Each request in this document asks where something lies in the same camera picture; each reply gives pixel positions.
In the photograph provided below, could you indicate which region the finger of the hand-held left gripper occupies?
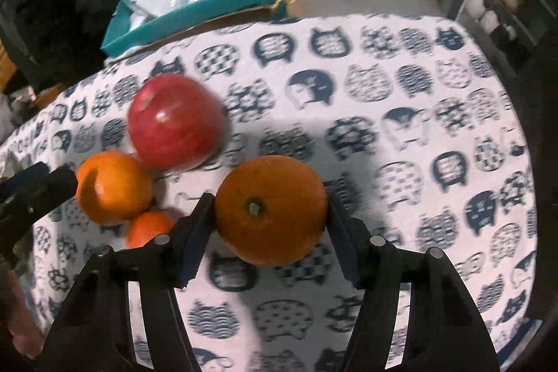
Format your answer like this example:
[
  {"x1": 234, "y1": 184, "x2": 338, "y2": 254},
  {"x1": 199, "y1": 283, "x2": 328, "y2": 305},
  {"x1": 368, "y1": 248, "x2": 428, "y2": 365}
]
[{"x1": 0, "y1": 162, "x2": 79, "y2": 268}]

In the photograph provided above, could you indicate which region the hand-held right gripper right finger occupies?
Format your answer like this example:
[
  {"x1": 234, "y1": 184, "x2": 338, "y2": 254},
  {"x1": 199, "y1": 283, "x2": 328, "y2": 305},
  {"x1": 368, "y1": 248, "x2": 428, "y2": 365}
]
[{"x1": 325, "y1": 191, "x2": 500, "y2": 372}]

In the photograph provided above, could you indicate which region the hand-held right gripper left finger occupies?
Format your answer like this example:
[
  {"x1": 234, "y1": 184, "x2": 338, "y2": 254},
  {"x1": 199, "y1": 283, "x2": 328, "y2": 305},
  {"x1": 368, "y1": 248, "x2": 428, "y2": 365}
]
[{"x1": 41, "y1": 192, "x2": 216, "y2": 372}]

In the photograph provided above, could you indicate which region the small orange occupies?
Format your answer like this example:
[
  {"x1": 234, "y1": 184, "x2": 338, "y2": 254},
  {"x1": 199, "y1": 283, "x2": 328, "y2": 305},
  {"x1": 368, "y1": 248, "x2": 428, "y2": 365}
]
[{"x1": 126, "y1": 210, "x2": 177, "y2": 249}]

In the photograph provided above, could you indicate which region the red apple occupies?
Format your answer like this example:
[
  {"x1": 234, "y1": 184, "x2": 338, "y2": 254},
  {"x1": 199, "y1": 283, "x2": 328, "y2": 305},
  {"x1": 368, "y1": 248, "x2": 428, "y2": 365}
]
[{"x1": 128, "y1": 74, "x2": 225, "y2": 171}]

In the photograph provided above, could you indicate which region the person's left hand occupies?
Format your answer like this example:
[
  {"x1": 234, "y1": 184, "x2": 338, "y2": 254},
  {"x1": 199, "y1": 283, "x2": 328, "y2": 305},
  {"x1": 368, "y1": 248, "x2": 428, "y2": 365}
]
[{"x1": 0, "y1": 267, "x2": 41, "y2": 360}]

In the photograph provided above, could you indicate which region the cat print tablecloth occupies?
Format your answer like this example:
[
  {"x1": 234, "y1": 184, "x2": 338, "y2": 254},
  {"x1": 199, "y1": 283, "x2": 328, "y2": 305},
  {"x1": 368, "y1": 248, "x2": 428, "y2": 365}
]
[{"x1": 0, "y1": 14, "x2": 539, "y2": 372}]

